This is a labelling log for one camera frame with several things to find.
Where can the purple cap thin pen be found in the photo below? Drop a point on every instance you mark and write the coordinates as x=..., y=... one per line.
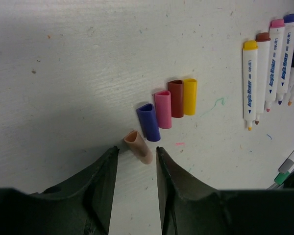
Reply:
x=286, y=58

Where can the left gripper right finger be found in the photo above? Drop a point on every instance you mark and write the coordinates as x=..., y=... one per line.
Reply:
x=188, y=206

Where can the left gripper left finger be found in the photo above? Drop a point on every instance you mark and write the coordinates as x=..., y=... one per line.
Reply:
x=80, y=205

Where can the green cap thin pen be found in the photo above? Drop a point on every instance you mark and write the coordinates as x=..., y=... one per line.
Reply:
x=283, y=181

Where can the yellow cap thin pen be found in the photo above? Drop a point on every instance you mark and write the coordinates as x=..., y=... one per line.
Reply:
x=250, y=56

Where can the grey cap thin pen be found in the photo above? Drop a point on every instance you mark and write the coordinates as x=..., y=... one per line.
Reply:
x=288, y=165

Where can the pink cap thin pen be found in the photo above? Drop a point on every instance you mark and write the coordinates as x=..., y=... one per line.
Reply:
x=276, y=32

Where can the dark red cap thin pen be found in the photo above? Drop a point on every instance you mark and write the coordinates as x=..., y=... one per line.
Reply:
x=263, y=43

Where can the peach orange pen cap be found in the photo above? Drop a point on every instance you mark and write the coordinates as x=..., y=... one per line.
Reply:
x=138, y=146

